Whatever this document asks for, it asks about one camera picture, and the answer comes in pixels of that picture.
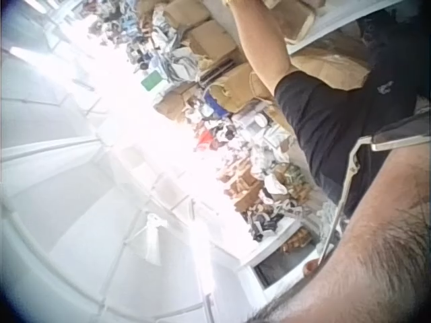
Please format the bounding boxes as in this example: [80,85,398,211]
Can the heap of mixed packed goods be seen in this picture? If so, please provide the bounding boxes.
[184,97,326,244]

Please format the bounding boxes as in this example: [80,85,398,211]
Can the white table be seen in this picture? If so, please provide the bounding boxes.
[286,0,373,55]

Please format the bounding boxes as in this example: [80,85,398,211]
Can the tall brown cardboard box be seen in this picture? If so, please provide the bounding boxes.
[160,0,212,34]

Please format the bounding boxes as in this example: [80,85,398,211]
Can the open brown cardboard box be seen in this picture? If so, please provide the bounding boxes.
[209,63,274,112]

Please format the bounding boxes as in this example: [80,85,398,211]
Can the green plastic box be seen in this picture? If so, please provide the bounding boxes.
[140,70,163,92]

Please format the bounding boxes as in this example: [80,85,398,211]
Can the low brown cardboard box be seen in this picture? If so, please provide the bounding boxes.
[154,83,197,116]

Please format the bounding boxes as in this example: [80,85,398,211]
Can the white framed dark panel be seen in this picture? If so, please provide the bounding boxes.
[248,247,319,290]

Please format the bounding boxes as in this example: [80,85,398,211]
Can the small brown cardboard box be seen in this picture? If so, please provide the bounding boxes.
[187,20,238,61]

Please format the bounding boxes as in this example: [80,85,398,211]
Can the heap of clothes and bags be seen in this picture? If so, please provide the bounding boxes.
[86,0,203,82]

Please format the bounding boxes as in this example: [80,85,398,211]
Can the red plastic item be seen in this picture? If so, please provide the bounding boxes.
[196,131,217,151]

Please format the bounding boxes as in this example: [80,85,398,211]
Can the large flat cardboard box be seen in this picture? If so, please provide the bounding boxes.
[288,50,372,91]

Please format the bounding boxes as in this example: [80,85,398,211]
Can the beige cloth bag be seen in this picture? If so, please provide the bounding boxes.
[262,0,318,45]

